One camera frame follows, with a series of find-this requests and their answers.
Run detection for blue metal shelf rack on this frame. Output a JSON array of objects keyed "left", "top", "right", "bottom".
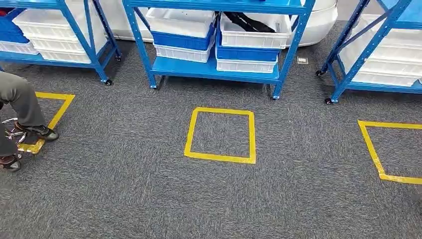
[
  {"left": 0, "top": 0, "right": 123, "bottom": 87},
  {"left": 122, "top": 0, "right": 316, "bottom": 100},
  {"left": 315, "top": 0, "right": 422, "bottom": 106}
]

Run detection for chrome stool base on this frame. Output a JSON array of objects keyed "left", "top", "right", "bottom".
[{"left": 1, "top": 118, "right": 28, "bottom": 161}]

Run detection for person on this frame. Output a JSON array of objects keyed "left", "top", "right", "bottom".
[{"left": 0, "top": 70, "right": 60, "bottom": 173}]

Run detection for black strap parts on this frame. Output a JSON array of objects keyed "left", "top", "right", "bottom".
[{"left": 223, "top": 11, "right": 277, "bottom": 34}]

